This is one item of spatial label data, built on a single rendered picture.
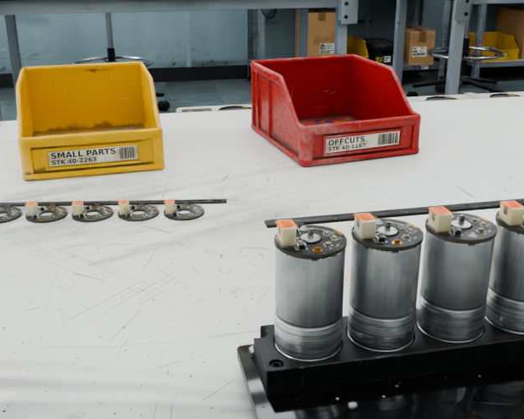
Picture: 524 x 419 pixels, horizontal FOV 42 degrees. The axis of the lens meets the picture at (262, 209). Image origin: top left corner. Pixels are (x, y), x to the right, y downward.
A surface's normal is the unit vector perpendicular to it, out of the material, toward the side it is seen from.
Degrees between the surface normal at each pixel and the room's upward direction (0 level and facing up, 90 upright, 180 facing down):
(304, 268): 90
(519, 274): 90
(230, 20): 90
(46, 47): 90
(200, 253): 0
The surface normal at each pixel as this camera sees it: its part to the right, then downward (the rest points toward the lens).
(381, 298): -0.27, 0.36
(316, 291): 0.16, 0.37
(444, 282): -0.59, 0.30
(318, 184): 0.00, -0.93
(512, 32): -0.97, 0.11
